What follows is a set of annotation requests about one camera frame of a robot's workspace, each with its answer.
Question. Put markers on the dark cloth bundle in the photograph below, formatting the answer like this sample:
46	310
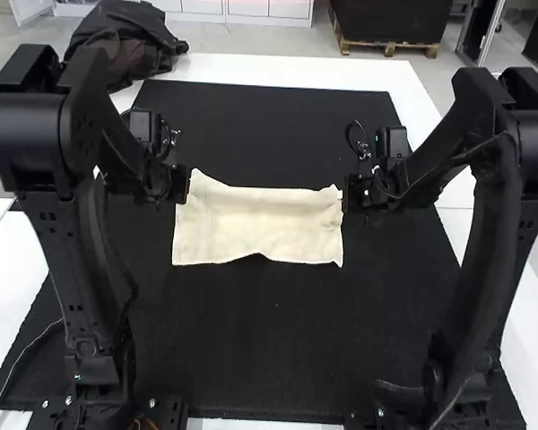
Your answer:
125	40

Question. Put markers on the black crate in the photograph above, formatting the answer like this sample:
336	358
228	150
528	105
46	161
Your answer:
390	20

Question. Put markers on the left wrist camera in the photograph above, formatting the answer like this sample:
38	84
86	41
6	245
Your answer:
141	125

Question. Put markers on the black mat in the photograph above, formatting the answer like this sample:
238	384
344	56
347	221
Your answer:
269	322

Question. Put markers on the pale towel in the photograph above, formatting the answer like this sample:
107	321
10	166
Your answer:
255	224

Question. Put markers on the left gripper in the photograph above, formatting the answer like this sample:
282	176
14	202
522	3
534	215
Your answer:
170	183

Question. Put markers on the grey cupboard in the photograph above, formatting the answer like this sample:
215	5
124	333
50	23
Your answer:
206	8

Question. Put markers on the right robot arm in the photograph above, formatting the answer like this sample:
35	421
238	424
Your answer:
488	215

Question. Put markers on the wooden pallet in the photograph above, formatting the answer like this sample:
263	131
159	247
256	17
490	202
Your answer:
385	46

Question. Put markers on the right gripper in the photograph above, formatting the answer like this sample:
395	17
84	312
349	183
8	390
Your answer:
361	192

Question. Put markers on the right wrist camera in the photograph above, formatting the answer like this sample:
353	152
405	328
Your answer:
392	140

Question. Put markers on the metal frame cart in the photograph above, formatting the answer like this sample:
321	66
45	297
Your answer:
477	29

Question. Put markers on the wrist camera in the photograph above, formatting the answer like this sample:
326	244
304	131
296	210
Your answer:
141	125
392	140

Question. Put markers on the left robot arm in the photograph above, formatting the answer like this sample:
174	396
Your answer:
72	188

